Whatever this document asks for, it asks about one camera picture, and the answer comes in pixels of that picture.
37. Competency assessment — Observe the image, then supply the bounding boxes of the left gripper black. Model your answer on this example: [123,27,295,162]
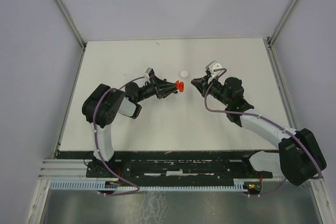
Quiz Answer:
[135,74,179,102]

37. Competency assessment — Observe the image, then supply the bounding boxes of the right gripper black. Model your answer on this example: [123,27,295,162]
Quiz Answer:
[191,74,231,107]

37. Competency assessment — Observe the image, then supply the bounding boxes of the orange charging case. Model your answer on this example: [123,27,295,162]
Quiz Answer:
[175,80,184,92]

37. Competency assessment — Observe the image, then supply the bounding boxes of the white charging case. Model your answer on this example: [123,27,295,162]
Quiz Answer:
[179,70,190,79]

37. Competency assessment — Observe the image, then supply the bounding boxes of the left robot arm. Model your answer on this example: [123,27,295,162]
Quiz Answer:
[81,74,184,177]

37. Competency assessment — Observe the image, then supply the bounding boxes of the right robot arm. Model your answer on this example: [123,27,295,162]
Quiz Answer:
[191,76,327,186]

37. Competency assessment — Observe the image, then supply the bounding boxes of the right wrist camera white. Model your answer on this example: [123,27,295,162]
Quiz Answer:
[205,61,227,84]

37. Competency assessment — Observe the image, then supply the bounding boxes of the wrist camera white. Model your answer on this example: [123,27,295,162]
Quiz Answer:
[205,61,227,84]
[144,68,155,79]

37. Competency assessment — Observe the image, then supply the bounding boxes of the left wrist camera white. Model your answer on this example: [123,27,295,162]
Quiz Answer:
[144,68,155,79]

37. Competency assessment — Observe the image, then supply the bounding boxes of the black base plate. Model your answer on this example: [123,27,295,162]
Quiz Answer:
[86,151,274,186]

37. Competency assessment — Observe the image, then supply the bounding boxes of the right aluminium frame post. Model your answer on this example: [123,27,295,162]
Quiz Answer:
[267,0,300,48]

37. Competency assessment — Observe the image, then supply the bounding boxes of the aluminium frame post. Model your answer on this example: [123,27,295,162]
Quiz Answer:
[54,0,87,48]
[267,0,300,48]

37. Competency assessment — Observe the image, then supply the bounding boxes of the white slotted cable duct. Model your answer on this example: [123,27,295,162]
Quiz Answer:
[49,179,250,191]

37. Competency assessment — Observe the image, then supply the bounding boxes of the aluminium front rail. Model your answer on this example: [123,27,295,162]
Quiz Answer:
[38,158,323,182]

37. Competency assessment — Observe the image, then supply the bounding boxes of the left aluminium frame post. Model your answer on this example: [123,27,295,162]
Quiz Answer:
[54,0,87,48]

